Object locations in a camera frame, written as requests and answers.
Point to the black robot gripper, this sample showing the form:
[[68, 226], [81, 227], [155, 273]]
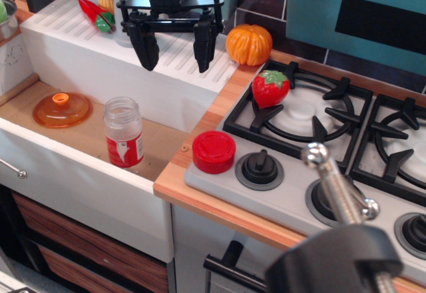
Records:
[[146, 17]]

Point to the red round container cap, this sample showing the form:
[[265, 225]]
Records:
[[213, 152]]

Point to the orange toy pumpkin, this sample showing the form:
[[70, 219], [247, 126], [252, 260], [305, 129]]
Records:
[[249, 45]]

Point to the red toy chili pepper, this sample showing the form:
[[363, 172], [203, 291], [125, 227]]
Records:
[[100, 18]]

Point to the clear jar with red label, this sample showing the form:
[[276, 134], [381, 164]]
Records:
[[123, 131]]

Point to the red toy strawberry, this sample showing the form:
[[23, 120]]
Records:
[[270, 88]]

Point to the white toy sink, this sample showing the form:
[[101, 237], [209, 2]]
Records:
[[68, 169]]

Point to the orange transparent pot lid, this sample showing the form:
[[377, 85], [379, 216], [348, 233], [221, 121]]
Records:
[[62, 110]]

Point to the black left stove knob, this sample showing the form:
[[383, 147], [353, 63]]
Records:
[[259, 171]]

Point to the black stove knob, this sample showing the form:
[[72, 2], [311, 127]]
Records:
[[259, 171], [409, 230], [318, 204]]

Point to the black left burner grate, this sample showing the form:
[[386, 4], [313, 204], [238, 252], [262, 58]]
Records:
[[316, 109]]

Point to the black burner grate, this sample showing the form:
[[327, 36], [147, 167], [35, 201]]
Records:
[[316, 109], [391, 156]]

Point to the silver metal pot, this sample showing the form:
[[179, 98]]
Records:
[[9, 23]]

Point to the teal toy microwave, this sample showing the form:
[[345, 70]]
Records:
[[342, 24]]

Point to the black middle stove knob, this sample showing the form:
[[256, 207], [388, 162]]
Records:
[[318, 204]]

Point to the grey toy stove top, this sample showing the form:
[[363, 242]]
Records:
[[286, 204]]

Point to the upper wooden drawer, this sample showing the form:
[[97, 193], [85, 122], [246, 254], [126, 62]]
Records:
[[103, 250]]

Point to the wooden drawer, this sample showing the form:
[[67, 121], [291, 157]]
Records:
[[103, 250], [87, 279]]

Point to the black right burner grate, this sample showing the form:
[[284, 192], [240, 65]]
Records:
[[391, 156]]

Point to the lower wooden drawer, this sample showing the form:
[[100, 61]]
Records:
[[87, 279]]

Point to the black clamp with metal screw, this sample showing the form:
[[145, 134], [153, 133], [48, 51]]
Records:
[[352, 257]]

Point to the black right stove knob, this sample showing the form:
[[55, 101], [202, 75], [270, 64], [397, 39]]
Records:
[[409, 230]]

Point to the silver towel rail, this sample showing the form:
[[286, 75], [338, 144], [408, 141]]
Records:
[[22, 174]]

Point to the black oven door handle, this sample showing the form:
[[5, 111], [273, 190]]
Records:
[[222, 274]]

